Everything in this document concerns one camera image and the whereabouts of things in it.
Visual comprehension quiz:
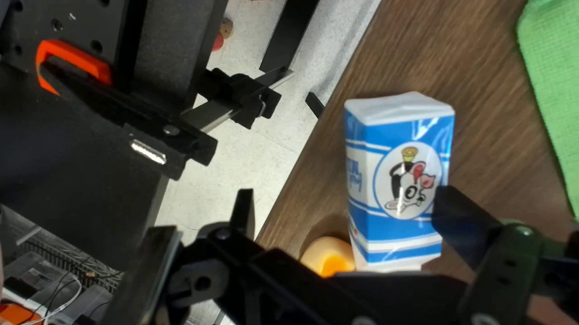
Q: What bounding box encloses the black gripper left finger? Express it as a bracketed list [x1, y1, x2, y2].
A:
[228, 187, 259, 243]

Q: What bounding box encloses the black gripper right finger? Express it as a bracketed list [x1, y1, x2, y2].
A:
[431, 185, 507, 271]

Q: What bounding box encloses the blue white milk carton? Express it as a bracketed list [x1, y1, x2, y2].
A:
[342, 91, 458, 275]

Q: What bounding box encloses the yellow sponge cake toy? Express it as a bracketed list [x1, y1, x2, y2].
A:
[299, 235, 357, 280]

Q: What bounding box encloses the orange black bar clamp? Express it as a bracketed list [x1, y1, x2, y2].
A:
[33, 38, 328, 183]

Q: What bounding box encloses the green cloth bag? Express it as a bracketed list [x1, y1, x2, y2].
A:
[516, 0, 579, 221]

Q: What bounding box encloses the black perforated board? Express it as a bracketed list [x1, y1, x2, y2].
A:
[0, 0, 232, 275]

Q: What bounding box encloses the black table leg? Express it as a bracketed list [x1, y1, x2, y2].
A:
[257, 0, 322, 76]

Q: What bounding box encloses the grey electronics box with wires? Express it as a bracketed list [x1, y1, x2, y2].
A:
[0, 203, 125, 325]

